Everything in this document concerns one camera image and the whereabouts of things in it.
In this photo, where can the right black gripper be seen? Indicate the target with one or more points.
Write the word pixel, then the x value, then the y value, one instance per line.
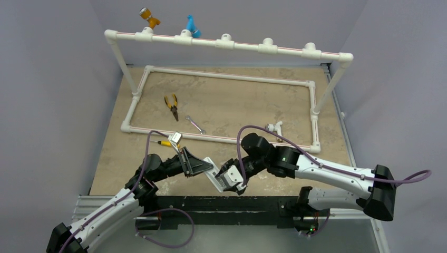
pixel 226 168

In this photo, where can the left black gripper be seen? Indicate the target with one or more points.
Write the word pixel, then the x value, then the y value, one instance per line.
pixel 193 165

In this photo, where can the white remote control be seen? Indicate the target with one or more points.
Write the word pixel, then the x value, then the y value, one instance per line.
pixel 212 175

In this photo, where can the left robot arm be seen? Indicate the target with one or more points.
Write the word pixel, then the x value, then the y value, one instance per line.
pixel 135 198

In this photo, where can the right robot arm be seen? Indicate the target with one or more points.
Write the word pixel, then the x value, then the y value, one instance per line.
pixel 369 190

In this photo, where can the silver open-end wrench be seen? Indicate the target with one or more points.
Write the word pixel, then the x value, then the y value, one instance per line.
pixel 201 130

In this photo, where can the white PVC tap fitting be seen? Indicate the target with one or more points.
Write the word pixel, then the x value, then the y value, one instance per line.
pixel 276 128

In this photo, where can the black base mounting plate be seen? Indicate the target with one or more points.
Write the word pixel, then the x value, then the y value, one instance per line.
pixel 168 212

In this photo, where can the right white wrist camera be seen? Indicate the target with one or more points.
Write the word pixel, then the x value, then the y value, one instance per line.
pixel 233 180

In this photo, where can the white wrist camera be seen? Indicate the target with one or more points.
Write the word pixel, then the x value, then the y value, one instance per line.
pixel 175 139
pixel 233 180

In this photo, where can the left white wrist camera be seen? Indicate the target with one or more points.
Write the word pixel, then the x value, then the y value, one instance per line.
pixel 175 139

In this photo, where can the yellow handled screwdriver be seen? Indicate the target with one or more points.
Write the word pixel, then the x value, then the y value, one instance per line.
pixel 163 143

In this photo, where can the yellow handled pliers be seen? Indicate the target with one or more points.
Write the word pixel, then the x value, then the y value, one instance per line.
pixel 172 106

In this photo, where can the aluminium extrusion rail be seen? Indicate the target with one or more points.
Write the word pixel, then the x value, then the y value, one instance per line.
pixel 282 206

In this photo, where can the white PVC pipe frame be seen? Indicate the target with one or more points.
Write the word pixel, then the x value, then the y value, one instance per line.
pixel 309 51

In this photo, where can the blue hose nozzle fitting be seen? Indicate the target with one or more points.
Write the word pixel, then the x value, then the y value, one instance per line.
pixel 192 28

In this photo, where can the orange hose nozzle fitting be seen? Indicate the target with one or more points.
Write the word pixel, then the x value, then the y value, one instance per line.
pixel 146 14

